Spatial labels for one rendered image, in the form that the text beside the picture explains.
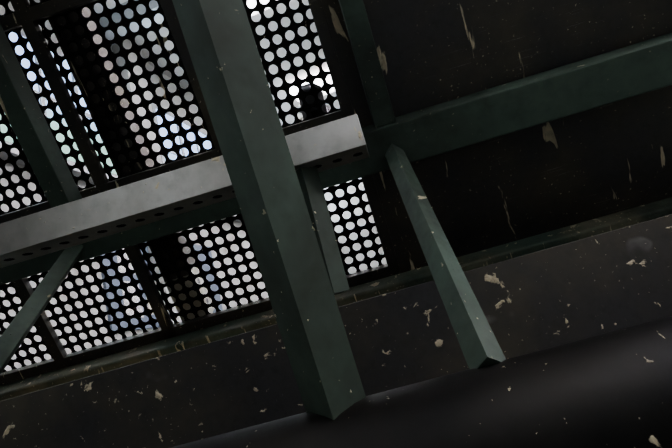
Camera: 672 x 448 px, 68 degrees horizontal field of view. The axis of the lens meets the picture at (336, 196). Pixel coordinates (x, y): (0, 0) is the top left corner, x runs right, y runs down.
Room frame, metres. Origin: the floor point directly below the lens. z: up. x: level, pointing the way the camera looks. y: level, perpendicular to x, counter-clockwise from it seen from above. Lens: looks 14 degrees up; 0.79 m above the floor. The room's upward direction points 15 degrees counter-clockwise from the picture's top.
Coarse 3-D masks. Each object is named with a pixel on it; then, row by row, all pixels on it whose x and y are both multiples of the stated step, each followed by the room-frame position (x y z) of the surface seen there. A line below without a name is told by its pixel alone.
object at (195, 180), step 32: (320, 128) 0.54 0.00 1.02; (352, 128) 0.53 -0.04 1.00; (320, 160) 0.54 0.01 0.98; (352, 160) 0.58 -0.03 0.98; (128, 192) 0.56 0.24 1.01; (160, 192) 0.55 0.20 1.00; (192, 192) 0.55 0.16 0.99; (224, 192) 0.56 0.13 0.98; (0, 224) 0.57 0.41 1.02; (32, 224) 0.56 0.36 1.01; (64, 224) 0.56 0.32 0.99; (96, 224) 0.56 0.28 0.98; (128, 224) 0.58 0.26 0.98; (0, 256) 0.57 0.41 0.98; (32, 256) 0.61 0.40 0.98
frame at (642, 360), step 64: (576, 256) 0.92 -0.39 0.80; (640, 256) 0.91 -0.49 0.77; (384, 320) 0.95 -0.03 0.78; (448, 320) 0.94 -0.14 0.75; (512, 320) 0.93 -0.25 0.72; (576, 320) 0.93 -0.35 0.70; (640, 320) 0.92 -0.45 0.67; (64, 384) 1.00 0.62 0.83; (128, 384) 0.99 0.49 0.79; (192, 384) 0.98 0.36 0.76; (256, 384) 0.97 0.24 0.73; (384, 384) 0.95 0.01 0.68; (448, 384) 0.48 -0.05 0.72; (512, 384) 0.46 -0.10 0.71; (576, 384) 0.44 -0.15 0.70; (640, 384) 0.43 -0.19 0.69
